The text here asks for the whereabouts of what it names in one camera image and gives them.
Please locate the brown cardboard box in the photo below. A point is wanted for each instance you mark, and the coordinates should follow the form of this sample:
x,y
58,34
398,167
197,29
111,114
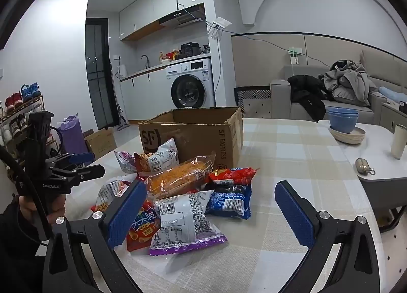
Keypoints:
x,y
190,140

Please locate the grey sofa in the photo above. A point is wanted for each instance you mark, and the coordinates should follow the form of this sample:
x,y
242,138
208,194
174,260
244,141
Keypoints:
x,y
279,99

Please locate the checked beige tablecloth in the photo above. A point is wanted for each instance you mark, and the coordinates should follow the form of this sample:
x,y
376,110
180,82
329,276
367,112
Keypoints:
x,y
286,159

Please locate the black jacket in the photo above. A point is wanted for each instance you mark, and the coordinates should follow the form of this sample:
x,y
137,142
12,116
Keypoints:
x,y
308,96

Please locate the white wall cabinets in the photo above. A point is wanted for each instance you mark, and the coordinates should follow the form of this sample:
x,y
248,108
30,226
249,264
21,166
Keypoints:
x,y
152,3

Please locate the red chips packet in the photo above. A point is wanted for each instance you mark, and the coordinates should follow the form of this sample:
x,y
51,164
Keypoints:
x,y
140,231

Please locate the beige low cabinet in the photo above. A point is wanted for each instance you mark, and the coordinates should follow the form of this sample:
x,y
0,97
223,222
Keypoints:
x,y
394,111

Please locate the white cup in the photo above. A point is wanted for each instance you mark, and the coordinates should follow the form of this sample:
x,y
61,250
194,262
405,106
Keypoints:
x,y
399,143

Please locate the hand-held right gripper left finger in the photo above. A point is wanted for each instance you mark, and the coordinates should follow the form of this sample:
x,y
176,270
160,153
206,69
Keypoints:
x,y
127,216

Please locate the pile of grey clothes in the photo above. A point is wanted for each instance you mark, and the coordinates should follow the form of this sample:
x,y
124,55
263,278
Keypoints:
x,y
349,83

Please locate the white red-print snack packet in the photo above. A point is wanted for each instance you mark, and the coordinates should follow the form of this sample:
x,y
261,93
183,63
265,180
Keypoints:
x,y
109,191

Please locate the white router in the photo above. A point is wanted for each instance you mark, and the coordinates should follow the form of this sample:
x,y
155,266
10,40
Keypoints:
x,y
219,26

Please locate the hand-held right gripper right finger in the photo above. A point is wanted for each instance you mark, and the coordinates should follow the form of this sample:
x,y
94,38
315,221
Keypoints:
x,y
294,216

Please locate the white kitchen counter cabinet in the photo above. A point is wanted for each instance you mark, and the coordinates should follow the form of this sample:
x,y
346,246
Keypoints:
x,y
143,96

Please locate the range hood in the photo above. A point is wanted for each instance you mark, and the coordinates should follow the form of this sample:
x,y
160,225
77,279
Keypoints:
x,y
181,18

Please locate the white marble coffee table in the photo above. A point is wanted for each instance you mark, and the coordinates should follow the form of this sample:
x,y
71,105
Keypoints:
x,y
381,165

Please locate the floor cardboard box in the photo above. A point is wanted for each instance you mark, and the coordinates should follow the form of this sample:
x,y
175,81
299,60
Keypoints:
x,y
100,143

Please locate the pair of blue shoes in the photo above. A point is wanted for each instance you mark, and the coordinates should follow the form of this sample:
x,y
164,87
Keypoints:
x,y
30,91

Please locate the orange clear snack packet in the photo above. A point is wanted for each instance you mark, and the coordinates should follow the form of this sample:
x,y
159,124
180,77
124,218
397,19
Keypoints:
x,y
178,180

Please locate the beige plate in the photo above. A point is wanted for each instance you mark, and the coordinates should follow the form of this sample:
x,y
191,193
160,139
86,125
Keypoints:
x,y
348,138

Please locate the white noodle snack packet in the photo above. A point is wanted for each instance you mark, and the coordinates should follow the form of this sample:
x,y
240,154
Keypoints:
x,y
155,159

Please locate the black glass door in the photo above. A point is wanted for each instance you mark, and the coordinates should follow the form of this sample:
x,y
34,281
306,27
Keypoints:
x,y
98,73

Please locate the purple bag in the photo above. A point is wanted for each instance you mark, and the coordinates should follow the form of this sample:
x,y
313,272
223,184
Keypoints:
x,y
71,135

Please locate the red cookie packet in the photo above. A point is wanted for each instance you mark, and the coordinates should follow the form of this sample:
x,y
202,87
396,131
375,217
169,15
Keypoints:
x,y
233,176

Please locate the light blue pillow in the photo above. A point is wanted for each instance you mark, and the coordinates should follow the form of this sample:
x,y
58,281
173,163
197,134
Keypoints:
x,y
391,94

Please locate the person's left forearm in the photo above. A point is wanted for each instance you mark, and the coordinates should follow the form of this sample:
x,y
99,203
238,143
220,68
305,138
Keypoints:
x,y
19,248

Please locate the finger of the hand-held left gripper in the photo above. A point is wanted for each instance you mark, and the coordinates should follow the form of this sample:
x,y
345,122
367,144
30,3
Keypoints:
x,y
81,158
90,172

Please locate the person's left hand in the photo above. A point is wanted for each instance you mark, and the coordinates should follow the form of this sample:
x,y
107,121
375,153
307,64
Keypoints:
x,y
27,208

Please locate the blue bowl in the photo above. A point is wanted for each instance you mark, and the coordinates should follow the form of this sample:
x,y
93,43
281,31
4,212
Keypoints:
x,y
342,110
342,124

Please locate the pair of red shoes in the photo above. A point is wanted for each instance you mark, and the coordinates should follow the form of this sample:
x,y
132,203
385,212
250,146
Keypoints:
x,y
12,100

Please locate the shoe rack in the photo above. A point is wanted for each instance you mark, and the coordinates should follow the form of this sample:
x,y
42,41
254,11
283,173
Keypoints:
x,y
16,121

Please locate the blue cookie packet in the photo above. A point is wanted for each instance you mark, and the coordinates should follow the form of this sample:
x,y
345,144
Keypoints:
x,y
229,204

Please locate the purple-edged white snack packet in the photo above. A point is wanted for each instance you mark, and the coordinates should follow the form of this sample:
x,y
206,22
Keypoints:
x,y
182,226

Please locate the black pressure cooker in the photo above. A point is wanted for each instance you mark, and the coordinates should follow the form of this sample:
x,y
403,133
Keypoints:
x,y
190,49

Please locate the white wall socket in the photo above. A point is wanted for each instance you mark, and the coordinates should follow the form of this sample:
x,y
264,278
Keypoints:
x,y
294,56

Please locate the kitchen faucet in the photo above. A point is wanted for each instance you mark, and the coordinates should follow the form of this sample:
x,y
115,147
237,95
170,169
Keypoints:
x,y
146,61

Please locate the white washing machine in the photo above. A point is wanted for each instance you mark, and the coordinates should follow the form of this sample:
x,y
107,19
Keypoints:
x,y
190,89

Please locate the small grey pouch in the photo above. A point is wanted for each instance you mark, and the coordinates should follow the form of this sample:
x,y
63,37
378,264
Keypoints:
x,y
362,165

